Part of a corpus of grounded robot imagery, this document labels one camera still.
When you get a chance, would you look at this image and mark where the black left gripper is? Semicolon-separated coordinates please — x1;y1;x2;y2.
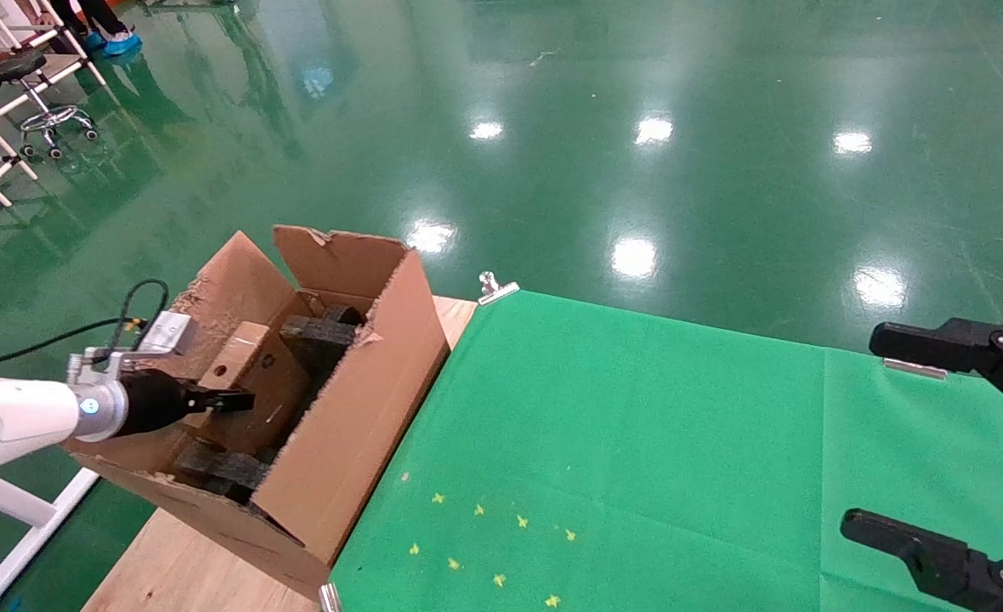
119;371;257;439

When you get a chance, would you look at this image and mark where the torn cardboard flap piece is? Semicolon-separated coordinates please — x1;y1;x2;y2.
174;321;315;456

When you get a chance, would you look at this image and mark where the person with blue shoe covers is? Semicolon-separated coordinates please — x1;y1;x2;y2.
47;0;142;57

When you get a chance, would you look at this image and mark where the large open cardboard carton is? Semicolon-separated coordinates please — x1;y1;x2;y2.
64;224;452;601

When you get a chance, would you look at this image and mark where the green table cloth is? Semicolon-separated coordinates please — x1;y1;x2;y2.
331;289;1003;612

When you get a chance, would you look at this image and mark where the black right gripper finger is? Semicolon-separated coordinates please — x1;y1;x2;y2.
840;510;1003;612
869;316;1003;426

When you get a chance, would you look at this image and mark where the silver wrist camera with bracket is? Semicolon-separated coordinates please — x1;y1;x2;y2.
66;311;193;385

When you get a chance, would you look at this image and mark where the black wheeled stool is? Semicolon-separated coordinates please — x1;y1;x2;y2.
0;49;101;161

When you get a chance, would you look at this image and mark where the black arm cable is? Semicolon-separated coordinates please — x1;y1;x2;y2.
0;279;170;612

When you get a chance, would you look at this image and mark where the white table frame leg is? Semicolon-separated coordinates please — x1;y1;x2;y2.
0;463;101;612

